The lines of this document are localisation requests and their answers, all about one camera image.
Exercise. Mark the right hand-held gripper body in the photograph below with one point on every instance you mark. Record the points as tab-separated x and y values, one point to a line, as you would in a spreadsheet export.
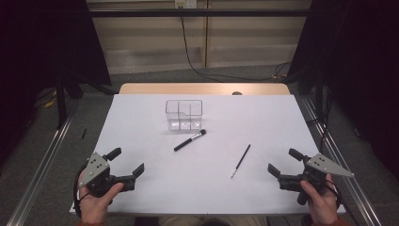
316	171

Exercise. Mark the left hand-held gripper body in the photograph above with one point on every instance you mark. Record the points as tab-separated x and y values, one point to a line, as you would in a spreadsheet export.
95	168

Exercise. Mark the thin black liner brush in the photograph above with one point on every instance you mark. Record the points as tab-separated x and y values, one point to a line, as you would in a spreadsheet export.
241	161

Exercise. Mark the person's right hand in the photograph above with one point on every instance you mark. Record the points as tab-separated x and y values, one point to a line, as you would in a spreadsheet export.
321	205

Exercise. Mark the person's left hand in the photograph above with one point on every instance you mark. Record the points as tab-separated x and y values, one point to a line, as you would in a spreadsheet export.
95	208

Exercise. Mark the small black floor object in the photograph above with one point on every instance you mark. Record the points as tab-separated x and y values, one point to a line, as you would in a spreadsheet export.
84	133

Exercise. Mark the thick black makeup brush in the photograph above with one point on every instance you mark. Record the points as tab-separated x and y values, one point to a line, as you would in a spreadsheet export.
188	142

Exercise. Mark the clear acrylic organizer box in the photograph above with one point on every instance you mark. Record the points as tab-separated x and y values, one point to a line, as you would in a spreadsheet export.
184	116

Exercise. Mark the person's legs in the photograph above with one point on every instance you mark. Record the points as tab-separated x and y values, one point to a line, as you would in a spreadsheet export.
188	221

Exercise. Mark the black metal stand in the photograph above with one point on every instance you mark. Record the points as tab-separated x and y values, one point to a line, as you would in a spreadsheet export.
61	103

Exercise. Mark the small yellow floor object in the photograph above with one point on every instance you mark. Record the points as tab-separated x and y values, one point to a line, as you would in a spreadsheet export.
50	102

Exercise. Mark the dark curtain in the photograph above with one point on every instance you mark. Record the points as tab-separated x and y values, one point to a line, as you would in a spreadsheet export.
360	62
44	47

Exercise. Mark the black horizontal bar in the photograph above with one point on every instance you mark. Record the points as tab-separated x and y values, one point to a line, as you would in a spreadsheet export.
200	12

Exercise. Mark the metal floor rail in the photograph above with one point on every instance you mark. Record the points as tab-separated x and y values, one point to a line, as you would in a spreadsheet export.
345	163
40	166

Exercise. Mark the white wall outlet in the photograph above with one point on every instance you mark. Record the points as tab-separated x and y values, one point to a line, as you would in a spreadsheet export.
185	3

